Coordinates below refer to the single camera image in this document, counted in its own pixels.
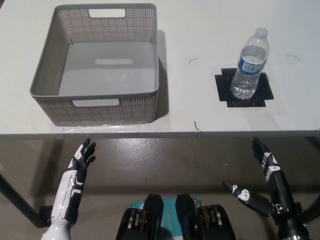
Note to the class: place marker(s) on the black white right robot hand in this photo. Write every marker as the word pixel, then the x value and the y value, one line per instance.
pixel 278 190

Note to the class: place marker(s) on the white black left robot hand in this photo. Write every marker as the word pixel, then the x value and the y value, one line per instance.
pixel 67 190

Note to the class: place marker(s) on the clear plastic water bottle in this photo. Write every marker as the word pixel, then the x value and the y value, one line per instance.
pixel 246 75

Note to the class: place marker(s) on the black floor tape patch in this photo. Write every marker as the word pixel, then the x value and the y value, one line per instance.
pixel 46 215

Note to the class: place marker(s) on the black tape square patch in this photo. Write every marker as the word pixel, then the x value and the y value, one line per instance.
pixel 263 90

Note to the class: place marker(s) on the grey perforated plastic basket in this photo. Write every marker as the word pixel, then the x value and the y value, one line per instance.
pixel 105 72

